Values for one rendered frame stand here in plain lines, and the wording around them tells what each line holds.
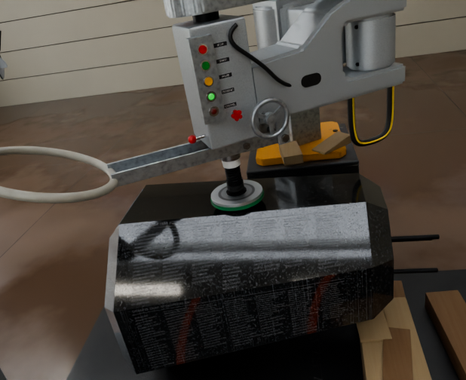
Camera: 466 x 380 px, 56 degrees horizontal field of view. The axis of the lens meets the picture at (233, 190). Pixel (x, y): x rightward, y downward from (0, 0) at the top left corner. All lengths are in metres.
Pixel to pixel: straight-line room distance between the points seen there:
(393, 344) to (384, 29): 1.26
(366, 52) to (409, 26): 6.01
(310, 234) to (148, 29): 6.83
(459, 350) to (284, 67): 1.43
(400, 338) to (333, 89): 1.08
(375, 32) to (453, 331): 1.37
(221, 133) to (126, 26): 6.80
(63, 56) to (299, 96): 7.49
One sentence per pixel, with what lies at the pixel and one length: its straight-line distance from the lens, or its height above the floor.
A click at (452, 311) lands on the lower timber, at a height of 0.11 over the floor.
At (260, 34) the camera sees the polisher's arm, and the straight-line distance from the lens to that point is 2.37.
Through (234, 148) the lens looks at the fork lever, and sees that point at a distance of 1.64.
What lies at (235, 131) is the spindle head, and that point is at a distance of 1.57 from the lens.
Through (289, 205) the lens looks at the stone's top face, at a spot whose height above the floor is 0.87.
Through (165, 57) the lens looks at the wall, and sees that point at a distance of 8.14.
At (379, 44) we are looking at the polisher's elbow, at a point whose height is 1.38.
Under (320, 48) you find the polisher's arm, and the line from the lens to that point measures 1.68.
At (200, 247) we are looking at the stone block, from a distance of 1.74.
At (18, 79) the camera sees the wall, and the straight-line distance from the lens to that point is 9.53.
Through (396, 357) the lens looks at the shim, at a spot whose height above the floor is 0.24.
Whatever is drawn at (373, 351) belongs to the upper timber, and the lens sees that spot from 2.03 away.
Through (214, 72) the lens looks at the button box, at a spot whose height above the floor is 1.44.
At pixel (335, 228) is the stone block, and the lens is 1.71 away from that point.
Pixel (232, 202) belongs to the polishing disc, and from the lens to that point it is 1.71.
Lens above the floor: 1.73
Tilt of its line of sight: 27 degrees down
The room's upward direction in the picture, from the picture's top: 10 degrees counter-clockwise
